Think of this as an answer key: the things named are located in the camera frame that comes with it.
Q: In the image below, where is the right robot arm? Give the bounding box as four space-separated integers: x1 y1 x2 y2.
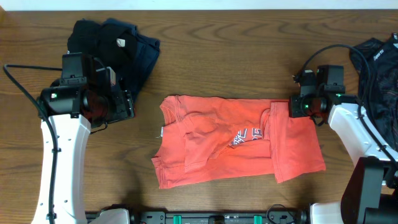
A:
289 65 397 224

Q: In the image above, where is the left black cable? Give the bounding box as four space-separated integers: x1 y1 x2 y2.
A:
2 63 63 224

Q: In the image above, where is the black folded garment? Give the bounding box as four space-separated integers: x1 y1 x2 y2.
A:
67 20 137 68

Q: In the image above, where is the navy blue folded garment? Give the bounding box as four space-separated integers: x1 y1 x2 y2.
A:
103 18 160 101

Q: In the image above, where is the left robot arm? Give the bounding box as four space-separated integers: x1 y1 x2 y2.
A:
33 53 134 223

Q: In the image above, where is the orange-red soccer t-shirt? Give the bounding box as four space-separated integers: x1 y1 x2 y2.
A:
152 95 326 189

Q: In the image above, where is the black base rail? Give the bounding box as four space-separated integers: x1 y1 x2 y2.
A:
85 211 308 224

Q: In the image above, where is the black mesh sports garment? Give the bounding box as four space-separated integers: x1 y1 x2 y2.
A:
349 33 397 151

